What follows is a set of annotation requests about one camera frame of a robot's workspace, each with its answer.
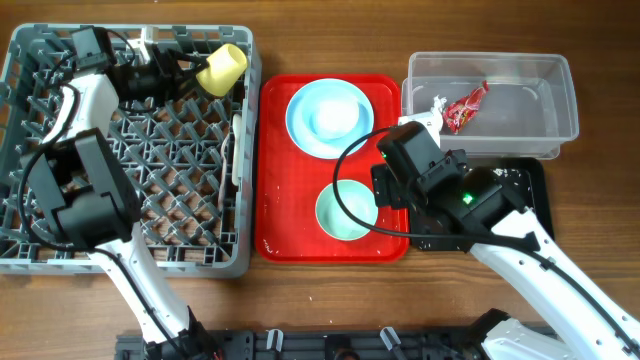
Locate light blue plate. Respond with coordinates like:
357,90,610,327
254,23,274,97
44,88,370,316
285,78,375,159

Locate rice and meat leftovers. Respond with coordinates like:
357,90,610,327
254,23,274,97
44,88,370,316
493,168,519,178

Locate yellow plastic cup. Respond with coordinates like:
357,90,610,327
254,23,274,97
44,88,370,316
196,44,248,97

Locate silver knife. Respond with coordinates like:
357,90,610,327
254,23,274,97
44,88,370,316
232,114,242,187

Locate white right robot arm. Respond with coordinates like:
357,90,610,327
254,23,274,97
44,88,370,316
376,122,639,359

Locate clear plastic bin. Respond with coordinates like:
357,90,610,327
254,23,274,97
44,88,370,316
402,52,580,159

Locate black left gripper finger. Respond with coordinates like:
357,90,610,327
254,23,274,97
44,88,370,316
167,49,208,66
173,70,198,93

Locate small mint green bowl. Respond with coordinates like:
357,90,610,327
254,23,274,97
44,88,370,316
302,97,359,141

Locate black tray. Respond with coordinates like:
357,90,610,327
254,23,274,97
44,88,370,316
409,157,554,237

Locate red candy wrapper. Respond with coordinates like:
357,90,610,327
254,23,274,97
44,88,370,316
443,81,490,135

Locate white napkin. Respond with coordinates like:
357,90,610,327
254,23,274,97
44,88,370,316
431,95,447,116

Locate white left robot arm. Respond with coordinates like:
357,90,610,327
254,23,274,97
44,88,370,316
17,45,219,359

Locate grey dishwasher rack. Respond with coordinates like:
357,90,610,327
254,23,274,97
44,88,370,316
1,23,262,278

